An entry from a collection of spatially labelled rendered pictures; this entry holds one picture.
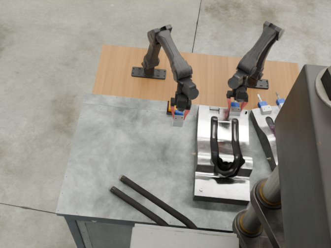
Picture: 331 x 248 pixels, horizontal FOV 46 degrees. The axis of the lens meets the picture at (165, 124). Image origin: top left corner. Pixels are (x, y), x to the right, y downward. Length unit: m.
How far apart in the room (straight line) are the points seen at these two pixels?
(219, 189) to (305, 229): 1.19
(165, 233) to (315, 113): 0.58
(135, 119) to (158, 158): 0.26
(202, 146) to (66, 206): 0.70
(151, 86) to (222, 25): 1.76
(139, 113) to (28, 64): 1.61
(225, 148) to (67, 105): 1.61
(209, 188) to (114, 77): 0.86
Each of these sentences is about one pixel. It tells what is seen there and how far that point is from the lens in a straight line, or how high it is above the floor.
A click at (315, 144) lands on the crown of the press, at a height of 2.00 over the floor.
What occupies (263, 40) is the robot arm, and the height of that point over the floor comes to 1.21.
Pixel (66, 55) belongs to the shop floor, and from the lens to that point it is 3.54.
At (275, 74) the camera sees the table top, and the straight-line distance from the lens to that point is 2.46.
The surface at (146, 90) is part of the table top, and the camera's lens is 2.23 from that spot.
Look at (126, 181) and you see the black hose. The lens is 1.89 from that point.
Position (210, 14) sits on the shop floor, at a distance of 3.97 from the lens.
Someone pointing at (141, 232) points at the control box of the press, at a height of 1.47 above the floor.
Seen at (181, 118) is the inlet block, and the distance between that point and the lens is 1.94.
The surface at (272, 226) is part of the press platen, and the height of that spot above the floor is 1.54.
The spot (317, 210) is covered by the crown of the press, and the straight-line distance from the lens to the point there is 0.68.
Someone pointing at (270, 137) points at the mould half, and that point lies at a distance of 2.05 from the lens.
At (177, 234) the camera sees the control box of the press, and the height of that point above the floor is 1.47.
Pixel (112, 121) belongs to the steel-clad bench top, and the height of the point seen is 0.80.
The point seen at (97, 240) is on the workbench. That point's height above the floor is 0.34.
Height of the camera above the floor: 2.55
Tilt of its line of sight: 56 degrees down
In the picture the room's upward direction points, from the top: 7 degrees clockwise
